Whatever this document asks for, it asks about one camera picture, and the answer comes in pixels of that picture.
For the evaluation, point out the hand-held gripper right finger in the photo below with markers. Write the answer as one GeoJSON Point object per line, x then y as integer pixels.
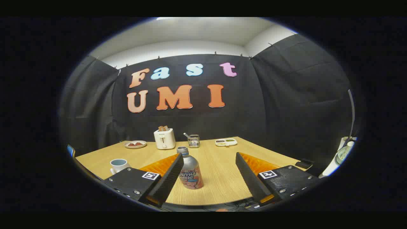
{"type": "Point", "coordinates": [249, 179]}

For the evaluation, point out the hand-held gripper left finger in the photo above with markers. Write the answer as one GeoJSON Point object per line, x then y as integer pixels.
{"type": "Point", "coordinates": [168, 183]}

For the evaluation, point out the silver juice bottle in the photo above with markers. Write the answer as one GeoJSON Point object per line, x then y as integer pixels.
{"type": "Point", "coordinates": [190, 167]}

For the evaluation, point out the white cup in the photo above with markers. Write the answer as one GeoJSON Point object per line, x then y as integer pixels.
{"type": "Point", "coordinates": [118, 165]}

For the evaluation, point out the wooden table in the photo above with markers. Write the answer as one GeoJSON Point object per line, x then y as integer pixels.
{"type": "Point", "coordinates": [219, 171]}

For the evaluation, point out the white toaster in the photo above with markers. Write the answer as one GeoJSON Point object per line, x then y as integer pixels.
{"type": "Point", "coordinates": [165, 140]}

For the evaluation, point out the white divided tray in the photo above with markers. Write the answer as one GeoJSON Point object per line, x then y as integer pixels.
{"type": "Point", "coordinates": [226, 143]}

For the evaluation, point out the clear glass holder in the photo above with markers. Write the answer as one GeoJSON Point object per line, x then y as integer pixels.
{"type": "Point", "coordinates": [194, 142]}

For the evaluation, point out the white round plate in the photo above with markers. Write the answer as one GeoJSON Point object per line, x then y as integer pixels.
{"type": "Point", "coordinates": [127, 145]}

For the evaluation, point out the small black flat object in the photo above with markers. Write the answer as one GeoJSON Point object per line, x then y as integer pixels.
{"type": "Point", "coordinates": [304, 164]}

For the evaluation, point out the white plastic stand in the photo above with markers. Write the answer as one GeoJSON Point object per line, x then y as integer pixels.
{"type": "Point", "coordinates": [332, 165]}

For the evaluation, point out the blue chair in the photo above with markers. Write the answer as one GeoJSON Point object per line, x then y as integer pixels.
{"type": "Point", "coordinates": [71, 150]}

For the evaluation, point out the thin grey curved pole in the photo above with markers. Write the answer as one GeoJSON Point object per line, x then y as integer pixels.
{"type": "Point", "coordinates": [352, 108]}

